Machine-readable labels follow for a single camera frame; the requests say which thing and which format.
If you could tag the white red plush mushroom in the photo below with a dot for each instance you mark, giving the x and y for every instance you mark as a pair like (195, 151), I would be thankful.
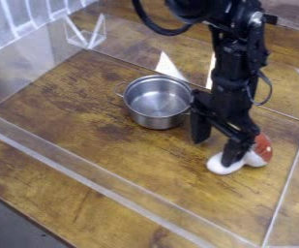
(256, 157)

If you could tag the black bar in background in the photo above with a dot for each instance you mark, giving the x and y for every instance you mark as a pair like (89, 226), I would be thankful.
(271, 19)

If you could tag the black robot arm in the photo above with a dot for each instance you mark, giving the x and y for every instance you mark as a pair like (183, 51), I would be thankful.
(236, 25)

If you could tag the clear acrylic enclosure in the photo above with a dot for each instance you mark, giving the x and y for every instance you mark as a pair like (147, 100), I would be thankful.
(109, 185)

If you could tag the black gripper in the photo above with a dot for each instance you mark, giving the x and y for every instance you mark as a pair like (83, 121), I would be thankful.
(224, 111)

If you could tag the silver metal pot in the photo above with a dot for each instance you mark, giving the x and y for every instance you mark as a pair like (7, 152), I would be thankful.
(157, 100)

